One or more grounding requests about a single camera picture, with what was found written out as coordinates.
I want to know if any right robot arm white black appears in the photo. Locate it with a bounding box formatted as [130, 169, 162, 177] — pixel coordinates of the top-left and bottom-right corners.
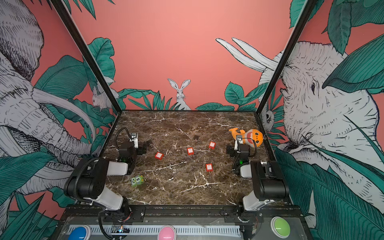
[223, 144, 289, 224]

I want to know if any orange shark plush toy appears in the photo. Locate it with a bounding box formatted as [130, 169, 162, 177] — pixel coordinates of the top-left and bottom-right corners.
[229, 128, 264, 148]

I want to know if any black mounting rail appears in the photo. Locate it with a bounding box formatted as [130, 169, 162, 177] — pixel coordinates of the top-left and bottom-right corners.
[59, 204, 306, 225]

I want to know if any green push button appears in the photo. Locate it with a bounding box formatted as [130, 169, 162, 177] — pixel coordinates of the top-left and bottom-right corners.
[270, 216, 291, 239]

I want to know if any blue push button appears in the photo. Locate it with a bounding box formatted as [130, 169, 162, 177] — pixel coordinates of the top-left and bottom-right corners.
[68, 226, 92, 240]

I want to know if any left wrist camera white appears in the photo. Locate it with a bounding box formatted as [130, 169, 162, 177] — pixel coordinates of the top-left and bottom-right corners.
[130, 133, 139, 149]

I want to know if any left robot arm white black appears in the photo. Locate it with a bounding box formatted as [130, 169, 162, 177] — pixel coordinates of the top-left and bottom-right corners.
[64, 127, 149, 222]

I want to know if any red padlock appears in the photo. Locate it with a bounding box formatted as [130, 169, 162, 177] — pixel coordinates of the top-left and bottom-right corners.
[187, 148, 194, 156]
[206, 164, 213, 172]
[155, 152, 164, 160]
[209, 142, 216, 150]

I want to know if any pink push button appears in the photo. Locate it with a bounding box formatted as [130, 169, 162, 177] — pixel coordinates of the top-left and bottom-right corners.
[158, 226, 177, 240]

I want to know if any green monster toy cube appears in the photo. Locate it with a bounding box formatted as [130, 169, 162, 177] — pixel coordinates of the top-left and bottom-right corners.
[131, 175, 144, 187]

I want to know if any white slotted cable duct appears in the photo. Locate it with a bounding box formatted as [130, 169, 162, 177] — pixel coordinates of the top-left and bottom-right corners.
[104, 225, 242, 237]

